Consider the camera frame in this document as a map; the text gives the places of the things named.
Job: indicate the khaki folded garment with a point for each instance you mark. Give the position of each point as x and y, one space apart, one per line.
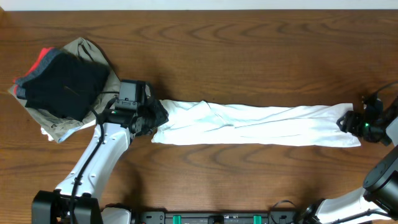
89 51

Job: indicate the red folded garment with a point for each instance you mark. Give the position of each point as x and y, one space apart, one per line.
42 54

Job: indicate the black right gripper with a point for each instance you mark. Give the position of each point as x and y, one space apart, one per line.
354 123

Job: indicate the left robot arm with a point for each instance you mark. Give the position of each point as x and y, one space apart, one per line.
76 198

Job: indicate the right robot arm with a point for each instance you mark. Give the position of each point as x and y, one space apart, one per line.
377 198

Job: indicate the white folded garment bottom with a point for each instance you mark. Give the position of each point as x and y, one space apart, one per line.
60 132

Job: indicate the white printed t-shirt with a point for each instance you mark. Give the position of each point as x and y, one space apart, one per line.
192 123

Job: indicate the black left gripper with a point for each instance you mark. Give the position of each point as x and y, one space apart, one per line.
152 115

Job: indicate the grey blue folded garment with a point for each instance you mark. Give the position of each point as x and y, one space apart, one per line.
37 72

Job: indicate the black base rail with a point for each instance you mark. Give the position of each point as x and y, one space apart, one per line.
217 217

